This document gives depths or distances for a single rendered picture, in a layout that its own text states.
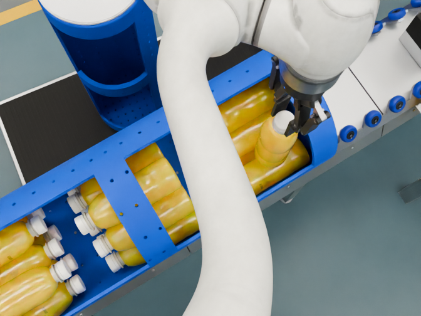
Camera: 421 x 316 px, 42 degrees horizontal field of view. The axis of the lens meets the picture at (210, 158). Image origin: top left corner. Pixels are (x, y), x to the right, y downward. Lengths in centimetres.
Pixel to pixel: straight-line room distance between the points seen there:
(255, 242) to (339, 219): 186
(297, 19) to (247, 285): 32
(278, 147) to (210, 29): 48
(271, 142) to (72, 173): 39
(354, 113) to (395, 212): 102
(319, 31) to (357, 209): 178
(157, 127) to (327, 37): 54
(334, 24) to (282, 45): 8
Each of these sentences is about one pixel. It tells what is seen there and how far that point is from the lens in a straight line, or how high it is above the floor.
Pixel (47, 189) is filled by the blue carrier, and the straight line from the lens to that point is 110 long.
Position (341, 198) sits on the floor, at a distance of 236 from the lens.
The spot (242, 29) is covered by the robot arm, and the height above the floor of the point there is 166.
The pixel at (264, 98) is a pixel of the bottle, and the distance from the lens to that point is 118.
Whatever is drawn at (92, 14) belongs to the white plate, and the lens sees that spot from 142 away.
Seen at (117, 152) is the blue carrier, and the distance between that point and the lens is 108.
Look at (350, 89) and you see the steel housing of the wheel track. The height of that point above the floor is 93.
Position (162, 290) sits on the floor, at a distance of 225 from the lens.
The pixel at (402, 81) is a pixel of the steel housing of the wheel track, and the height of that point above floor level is 93.
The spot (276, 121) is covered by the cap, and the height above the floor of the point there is 130.
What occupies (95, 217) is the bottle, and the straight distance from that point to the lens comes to 109.
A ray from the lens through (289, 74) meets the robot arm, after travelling 76.
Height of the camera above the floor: 225
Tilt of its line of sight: 75 degrees down
